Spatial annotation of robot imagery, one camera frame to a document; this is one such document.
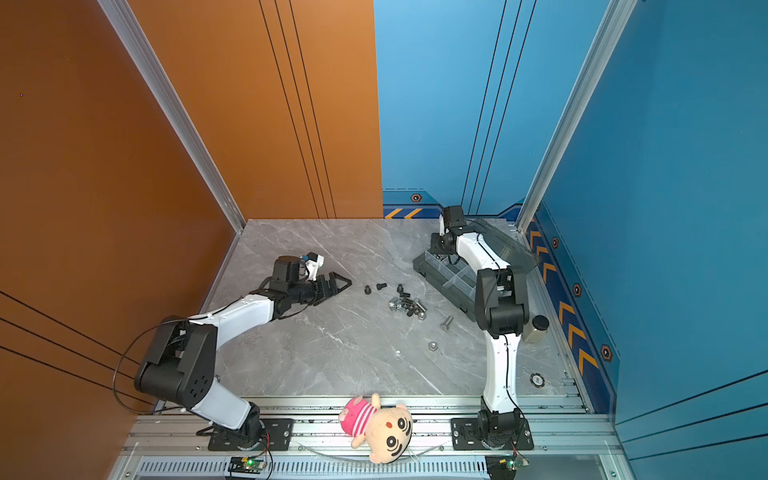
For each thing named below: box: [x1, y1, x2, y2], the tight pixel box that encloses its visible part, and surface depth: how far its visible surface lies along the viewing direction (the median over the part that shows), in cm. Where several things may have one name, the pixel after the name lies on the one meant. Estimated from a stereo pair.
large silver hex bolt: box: [414, 298, 428, 320], surface depth 97 cm
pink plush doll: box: [338, 393, 413, 464], surface depth 70 cm
